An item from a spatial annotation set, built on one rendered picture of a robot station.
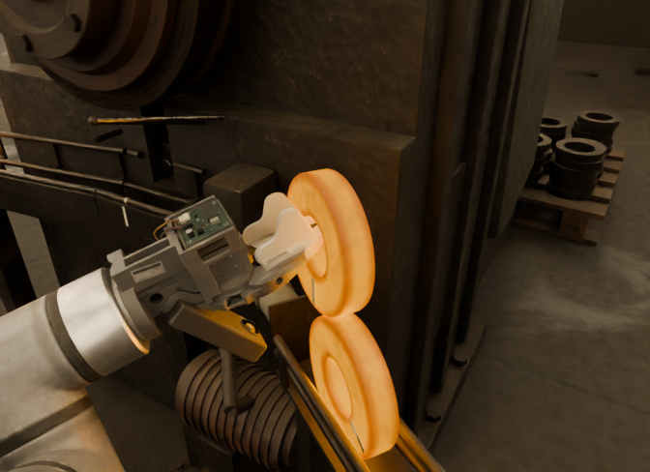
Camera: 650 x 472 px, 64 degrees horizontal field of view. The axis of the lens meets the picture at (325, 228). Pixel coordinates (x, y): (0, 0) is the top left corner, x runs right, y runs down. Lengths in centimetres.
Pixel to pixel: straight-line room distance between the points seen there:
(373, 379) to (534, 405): 113
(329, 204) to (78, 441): 29
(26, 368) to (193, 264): 16
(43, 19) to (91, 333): 51
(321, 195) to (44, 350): 27
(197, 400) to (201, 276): 42
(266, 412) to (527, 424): 91
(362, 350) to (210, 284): 16
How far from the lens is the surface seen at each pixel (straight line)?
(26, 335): 50
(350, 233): 48
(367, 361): 52
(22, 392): 51
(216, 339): 54
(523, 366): 172
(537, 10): 147
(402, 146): 75
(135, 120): 84
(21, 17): 91
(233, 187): 80
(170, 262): 48
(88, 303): 49
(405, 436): 57
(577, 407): 166
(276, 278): 49
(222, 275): 50
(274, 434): 81
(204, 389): 87
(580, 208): 236
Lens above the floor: 114
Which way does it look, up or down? 30 degrees down
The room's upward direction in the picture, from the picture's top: straight up
